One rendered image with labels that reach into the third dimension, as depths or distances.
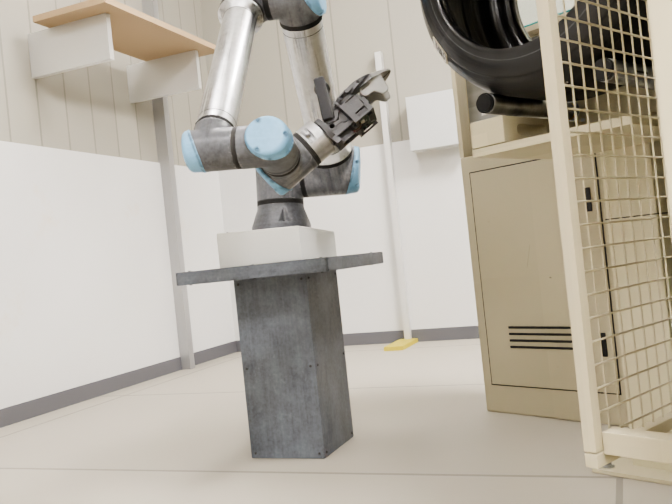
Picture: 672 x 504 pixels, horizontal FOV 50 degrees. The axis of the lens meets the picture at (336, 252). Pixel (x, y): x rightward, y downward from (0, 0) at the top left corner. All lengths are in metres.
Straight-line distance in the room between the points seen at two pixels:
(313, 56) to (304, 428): 1.09
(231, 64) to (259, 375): 1.00
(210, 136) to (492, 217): 1.27
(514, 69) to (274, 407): 1.26
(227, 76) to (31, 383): 2.36
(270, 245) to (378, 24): 2.96
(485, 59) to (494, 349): 1.25
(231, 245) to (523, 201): 0.96
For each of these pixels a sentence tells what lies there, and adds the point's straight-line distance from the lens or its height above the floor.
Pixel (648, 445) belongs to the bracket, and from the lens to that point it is 0.97.
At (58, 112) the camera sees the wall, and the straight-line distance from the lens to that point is 4.10.
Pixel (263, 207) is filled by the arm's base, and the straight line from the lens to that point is 2.30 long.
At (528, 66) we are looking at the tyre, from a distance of 1.56.
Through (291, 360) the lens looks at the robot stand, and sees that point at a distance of 2.23.
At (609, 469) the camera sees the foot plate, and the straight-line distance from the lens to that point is 1.97.
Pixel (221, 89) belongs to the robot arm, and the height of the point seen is 0.99.
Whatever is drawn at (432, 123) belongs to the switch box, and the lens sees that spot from 4.58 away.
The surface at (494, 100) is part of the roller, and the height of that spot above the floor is 0.90.
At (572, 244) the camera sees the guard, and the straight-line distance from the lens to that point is 0.95.
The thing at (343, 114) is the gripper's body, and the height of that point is 0.91.
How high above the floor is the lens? 0.60
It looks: level
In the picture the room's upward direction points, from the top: 6 degrees counter-clockwise
